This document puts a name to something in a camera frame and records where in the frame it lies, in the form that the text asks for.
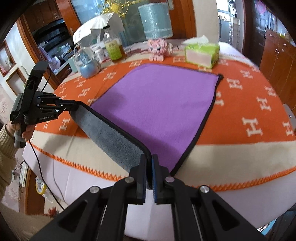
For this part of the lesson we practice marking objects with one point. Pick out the beige knit sweater sleeve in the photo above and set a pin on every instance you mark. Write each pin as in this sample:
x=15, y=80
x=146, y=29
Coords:
x=7, y=159

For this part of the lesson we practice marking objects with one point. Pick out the wooden cabinet with shelves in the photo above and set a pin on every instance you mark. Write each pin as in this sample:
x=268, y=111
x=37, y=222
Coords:
x=278, y=59

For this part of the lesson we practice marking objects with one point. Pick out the orange H-pattern tablecloth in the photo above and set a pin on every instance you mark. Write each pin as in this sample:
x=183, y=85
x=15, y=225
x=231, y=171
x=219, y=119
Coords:
x=246, y=151

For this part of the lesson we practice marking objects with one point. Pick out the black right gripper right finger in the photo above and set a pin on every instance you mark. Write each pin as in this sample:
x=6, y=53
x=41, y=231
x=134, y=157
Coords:
x=199, y=213

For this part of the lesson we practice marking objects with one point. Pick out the blue snow globe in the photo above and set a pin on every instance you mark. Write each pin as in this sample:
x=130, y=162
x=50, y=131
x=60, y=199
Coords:
x=86, y=62

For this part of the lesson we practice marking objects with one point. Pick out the bottle with green label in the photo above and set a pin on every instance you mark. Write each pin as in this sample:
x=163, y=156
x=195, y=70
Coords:
x=113, y=45

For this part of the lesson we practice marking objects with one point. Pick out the purple and grey towel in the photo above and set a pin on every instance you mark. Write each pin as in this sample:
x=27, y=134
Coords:
x=154, y=109

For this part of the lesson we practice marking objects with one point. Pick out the green tissue box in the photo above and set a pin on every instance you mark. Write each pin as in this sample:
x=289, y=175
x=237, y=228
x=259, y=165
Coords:
x=201, y=52

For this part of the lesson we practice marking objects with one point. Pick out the light blue lamp shade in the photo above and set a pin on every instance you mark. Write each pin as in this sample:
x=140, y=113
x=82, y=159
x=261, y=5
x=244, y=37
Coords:
x=156, y=20

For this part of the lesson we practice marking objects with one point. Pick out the gold ornament decoration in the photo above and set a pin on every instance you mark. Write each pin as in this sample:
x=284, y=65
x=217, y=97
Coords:
x=119, y=7

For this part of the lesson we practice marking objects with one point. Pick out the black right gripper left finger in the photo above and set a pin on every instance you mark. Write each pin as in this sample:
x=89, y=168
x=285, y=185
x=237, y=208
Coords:
x=99, y=213

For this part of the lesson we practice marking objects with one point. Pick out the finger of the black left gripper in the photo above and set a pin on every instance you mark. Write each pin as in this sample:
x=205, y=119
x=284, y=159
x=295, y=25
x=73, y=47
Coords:
x=50, y=99
x=51, y=109

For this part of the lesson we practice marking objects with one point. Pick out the pink block pig toy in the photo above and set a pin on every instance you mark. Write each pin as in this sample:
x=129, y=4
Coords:
x=159, y=49

